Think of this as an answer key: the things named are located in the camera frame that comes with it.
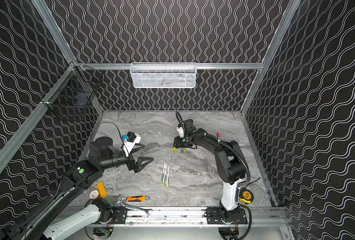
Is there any green white pen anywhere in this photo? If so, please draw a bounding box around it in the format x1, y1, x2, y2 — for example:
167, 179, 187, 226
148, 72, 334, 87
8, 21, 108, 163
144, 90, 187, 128
161, 162, 167, 184

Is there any yellow white pen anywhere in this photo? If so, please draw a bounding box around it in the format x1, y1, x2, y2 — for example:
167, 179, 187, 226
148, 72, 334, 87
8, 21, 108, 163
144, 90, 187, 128
165, 165, 169, 187

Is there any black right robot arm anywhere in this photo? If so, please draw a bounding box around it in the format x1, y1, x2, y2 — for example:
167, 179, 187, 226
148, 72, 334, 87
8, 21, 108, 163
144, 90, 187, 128
173, 114, 251, 223

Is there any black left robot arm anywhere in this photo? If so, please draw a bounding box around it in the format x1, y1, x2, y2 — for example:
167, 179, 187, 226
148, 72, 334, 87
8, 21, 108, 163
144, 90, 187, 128
0, 132, 153, 240

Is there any yellow tape measure block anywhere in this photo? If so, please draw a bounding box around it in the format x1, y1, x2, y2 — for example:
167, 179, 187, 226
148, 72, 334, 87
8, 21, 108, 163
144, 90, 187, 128
97, 182, 108, 198

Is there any steel combination spanner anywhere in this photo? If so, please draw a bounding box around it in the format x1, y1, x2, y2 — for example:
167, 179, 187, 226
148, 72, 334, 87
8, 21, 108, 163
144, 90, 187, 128
116, 202, 152, 215

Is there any white tape roll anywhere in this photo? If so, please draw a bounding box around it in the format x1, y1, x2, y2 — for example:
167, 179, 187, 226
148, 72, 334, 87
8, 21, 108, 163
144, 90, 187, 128
88, 190, 100, 200

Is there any yellow black tape measure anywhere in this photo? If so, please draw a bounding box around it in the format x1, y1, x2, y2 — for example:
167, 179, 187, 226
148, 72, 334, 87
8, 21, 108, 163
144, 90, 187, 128
239, 189, 254, 205

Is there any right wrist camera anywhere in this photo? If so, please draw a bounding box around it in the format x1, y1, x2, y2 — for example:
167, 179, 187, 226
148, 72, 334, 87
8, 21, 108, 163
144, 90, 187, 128
176, 126, 185, 138

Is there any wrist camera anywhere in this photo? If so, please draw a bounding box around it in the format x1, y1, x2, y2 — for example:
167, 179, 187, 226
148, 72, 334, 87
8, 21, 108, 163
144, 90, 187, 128
123, 132, 141, 157
176, 126, 185, 138

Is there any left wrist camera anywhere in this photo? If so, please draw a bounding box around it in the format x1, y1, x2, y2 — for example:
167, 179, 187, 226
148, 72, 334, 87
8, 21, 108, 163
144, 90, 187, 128
123, 132, 141, 157

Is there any orange handled adjustable wrench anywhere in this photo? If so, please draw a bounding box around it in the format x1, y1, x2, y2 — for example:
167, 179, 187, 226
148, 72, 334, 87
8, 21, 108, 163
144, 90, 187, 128
114, 195, 150, 205

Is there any white wire mesh basket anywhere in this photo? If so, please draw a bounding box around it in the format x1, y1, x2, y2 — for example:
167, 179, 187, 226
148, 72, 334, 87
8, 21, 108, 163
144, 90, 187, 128
129, 62, 198, 89

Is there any black wire mesh basket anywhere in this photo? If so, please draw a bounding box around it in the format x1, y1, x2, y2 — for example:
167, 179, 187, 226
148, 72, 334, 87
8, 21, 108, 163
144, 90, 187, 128
43, 62, 103, 122

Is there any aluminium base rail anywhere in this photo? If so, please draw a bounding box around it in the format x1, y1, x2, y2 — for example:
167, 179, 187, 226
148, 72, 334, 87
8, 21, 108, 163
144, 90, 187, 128
45, 206, 289, 227

